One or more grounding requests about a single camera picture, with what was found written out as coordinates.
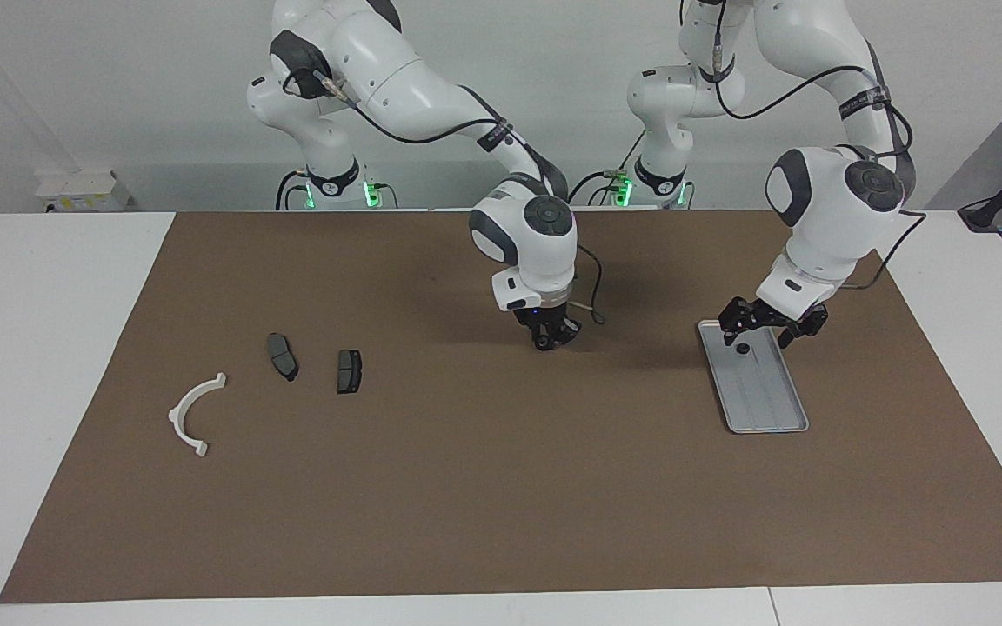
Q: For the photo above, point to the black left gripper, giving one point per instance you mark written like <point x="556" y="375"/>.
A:
<point x="779" y="315"/>

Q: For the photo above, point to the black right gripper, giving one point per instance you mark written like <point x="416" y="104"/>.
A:
<point x="546" y="317"/>

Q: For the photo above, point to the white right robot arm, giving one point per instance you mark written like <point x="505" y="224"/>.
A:
<point x="397" y="78"/>

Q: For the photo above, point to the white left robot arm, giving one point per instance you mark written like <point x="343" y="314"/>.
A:
<point x="831" y="226"/>

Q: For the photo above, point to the silver metal tray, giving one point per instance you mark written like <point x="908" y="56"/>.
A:
<point x="762" y="391"/>

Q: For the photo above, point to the brown table mat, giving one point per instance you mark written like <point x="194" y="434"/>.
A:
<point x="501" y="487"/>

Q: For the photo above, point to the black rectangular brake pad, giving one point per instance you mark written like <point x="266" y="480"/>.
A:
<point x="349" y="371"/>

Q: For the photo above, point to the dark grey angled brake pad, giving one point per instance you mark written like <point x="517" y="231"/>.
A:
<point x="282" y="356"/>

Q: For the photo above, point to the white curved plastic bracket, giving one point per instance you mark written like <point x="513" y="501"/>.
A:
<point x="177" y="417"/>

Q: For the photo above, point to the white wall box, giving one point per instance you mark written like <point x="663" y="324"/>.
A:
<point x="83" y="191"/>

